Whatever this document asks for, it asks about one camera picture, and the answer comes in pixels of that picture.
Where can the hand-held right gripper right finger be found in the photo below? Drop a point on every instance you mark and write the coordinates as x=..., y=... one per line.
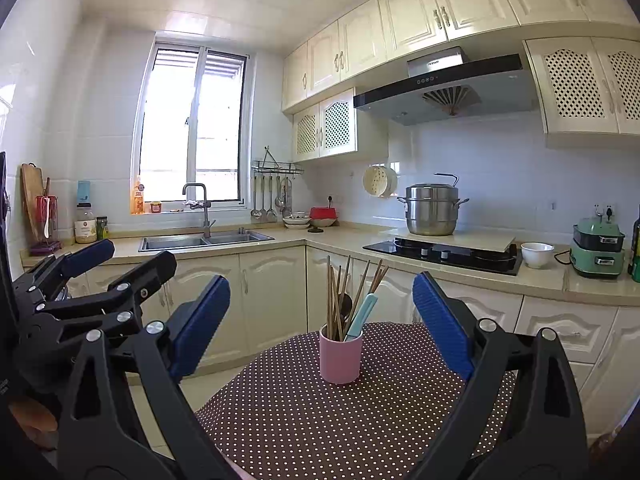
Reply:
x=442, y=320

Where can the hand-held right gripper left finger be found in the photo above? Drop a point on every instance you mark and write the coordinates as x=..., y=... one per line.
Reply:
x=200, y=325

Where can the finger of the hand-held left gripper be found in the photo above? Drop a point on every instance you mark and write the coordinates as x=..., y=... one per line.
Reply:
x=145, y=272
x=85, y=255

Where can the mint green sheathed knife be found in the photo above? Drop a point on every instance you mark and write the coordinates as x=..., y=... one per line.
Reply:
x=362, y=315

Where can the black spoon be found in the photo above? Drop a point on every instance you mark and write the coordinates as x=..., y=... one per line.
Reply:
x=345, y=306

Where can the pile of wooden chopsticks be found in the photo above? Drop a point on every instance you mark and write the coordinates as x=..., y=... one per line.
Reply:
x=334, y=320

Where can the pink utensil holder cup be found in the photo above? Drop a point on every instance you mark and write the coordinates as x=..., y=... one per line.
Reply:
x=340, y=360

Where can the person's left hand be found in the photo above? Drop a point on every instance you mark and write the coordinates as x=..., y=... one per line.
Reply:
x=30, y=417

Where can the white label jar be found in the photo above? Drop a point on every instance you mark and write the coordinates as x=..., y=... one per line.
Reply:
x=85, y=230

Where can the small green jar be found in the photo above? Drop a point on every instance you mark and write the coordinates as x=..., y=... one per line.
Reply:
x=102, y=230

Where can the stainless steel sink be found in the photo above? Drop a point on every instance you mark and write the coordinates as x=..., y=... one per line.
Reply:
x=170, y=243

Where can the red utensil holder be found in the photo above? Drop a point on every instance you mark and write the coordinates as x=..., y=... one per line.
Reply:
x=42, y=205

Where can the orange bottle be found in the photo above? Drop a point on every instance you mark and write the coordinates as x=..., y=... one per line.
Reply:
x=137, y=202

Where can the wooden cutting board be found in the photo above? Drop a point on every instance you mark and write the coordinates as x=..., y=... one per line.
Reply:
x=29, y=195

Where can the black gas stove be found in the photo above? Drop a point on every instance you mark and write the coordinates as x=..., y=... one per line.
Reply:
x=400, y=249

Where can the stainless steel steamer pot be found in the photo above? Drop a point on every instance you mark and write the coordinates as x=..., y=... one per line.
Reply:
x=432, y=215

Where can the white bowl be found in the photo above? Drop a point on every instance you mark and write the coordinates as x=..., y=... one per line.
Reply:
x=537, y=256

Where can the hanging steel ladle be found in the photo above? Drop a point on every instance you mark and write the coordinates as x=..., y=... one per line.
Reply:
x=255, y=214

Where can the hanging steel spoon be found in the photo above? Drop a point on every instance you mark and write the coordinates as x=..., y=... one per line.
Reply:
x=264, y=212

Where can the hanging steel turner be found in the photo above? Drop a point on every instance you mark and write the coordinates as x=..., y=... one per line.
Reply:
x=271, y=212

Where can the stack of dishes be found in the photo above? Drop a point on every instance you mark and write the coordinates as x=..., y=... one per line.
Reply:
x=296, y=222

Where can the hanging steel skimmer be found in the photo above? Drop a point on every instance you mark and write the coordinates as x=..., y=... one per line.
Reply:
x=281, y=200

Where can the kitchen window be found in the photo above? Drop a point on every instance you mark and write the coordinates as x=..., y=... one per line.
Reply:
x=175, y=125

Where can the round cream perforated plate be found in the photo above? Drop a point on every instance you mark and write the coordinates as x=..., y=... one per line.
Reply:
x=377, y=180

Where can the red container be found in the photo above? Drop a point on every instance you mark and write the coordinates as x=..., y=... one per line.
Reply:
x=323, y=217

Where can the green electric cooker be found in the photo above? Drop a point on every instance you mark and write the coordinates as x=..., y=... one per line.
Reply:
x=597, y=260

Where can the small lattice door cabinet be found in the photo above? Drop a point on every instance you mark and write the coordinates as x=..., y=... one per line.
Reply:
x=372, y=135

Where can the black range hood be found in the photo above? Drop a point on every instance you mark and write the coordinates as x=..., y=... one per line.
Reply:
x=400, y=105

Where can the wide lattice door cabinet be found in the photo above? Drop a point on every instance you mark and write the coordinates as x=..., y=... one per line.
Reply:
x=580, y=127

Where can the metal wall utensil rack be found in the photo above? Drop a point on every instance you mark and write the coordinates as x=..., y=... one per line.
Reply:
x=280, y=166

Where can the double wall socket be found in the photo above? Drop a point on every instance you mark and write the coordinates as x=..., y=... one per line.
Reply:
x=605, y=211

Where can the cream upper wall cabinets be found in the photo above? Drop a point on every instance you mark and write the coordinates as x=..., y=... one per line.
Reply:
x=360, y=40

